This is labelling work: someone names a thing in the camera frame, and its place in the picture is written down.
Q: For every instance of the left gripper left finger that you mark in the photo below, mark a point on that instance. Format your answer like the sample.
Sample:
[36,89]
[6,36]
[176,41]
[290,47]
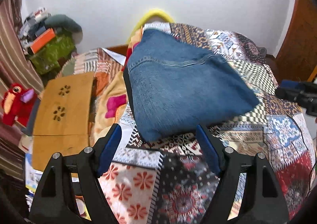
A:
[92,163]

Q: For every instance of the blue denim jacket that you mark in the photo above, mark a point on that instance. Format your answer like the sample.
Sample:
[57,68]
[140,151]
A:
[173,86]

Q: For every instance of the yellow curved headboard pad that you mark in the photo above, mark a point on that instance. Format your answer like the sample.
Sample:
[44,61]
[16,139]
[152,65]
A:
[150,15]

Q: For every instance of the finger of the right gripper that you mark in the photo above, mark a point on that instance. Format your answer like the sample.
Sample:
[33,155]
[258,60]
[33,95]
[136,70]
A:
[291,84]
[291,95]

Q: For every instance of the red plush toy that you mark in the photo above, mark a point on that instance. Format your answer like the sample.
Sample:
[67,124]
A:
[17,104]

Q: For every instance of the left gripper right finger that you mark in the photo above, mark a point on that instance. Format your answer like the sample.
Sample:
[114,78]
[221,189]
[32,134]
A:
[225,164]

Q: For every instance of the grey green cushion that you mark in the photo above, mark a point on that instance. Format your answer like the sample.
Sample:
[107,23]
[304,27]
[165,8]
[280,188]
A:
[62,21]

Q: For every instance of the striped red beige curtain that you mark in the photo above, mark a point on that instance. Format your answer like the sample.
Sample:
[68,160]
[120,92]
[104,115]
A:
[14,69]

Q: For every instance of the wooden lap desk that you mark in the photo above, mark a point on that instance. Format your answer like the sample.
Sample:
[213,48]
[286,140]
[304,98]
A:
[61,123]

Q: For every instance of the brown wooden door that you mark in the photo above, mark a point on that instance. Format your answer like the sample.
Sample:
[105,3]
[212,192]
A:
[296,59]

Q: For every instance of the orange box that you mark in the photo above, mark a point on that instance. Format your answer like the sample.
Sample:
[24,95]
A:
[42,40]

